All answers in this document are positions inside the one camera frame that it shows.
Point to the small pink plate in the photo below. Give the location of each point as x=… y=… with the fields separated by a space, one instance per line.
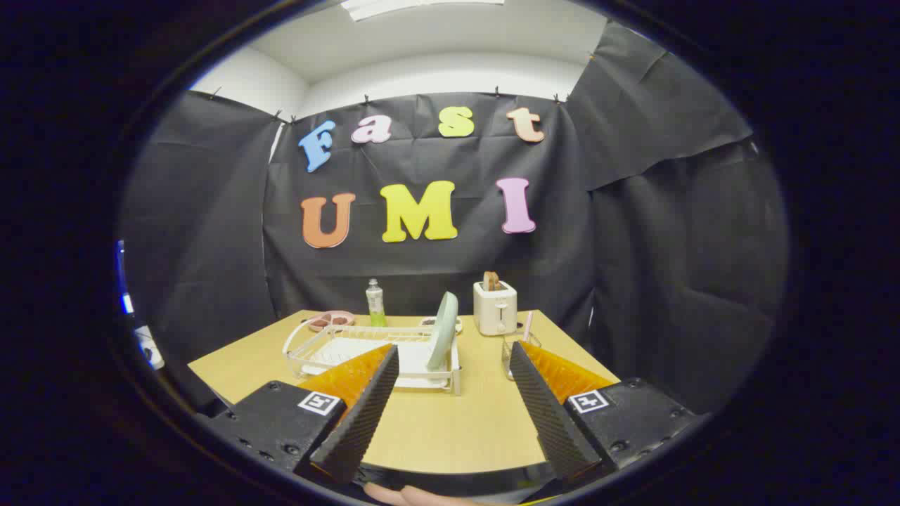
x=330 y=314

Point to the cream toaster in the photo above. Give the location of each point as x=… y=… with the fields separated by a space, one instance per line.
x=495 y=313

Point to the ceiling light panel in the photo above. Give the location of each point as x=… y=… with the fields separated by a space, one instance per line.
x=422 y=5

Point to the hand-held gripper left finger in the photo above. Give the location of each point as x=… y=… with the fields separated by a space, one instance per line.
x=362 y=414

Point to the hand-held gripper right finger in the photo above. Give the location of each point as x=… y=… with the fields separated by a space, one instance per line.
x=545 y=414

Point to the brown bread slice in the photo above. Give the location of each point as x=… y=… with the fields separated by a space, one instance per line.
x=491 y=281

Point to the green and white bottle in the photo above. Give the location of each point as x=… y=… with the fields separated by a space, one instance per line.
x=375 y=302

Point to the black backdrop cloth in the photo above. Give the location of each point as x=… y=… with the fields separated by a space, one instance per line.
x=436 y=267

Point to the pale green plate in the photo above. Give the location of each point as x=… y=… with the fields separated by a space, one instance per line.
x=443 y=330

